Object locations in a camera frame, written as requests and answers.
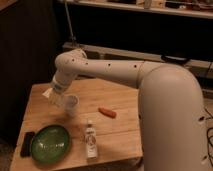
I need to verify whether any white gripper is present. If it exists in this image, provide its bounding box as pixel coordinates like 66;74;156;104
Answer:
51;76;71;94

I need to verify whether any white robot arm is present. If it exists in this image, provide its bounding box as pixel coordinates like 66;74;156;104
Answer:
52;49;210;171

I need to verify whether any clear plastic bottle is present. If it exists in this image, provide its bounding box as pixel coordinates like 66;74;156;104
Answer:
85;120;98;159

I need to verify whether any orange carrot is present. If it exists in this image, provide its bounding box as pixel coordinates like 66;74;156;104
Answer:
98;107;117;118

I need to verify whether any green glass bowl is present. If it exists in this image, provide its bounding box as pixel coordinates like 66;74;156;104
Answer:
30;125;71;165

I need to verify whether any metal pole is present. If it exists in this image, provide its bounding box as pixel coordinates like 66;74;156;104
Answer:
64;0;76;45

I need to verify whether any black object on shelf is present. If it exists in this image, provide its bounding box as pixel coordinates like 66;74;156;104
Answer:
161;55;191;65

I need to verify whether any wooden shelf unit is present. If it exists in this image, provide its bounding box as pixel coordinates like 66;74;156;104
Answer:
56;1;213;90

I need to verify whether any black cable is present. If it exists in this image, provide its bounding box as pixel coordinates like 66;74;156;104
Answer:
199;61;213;158

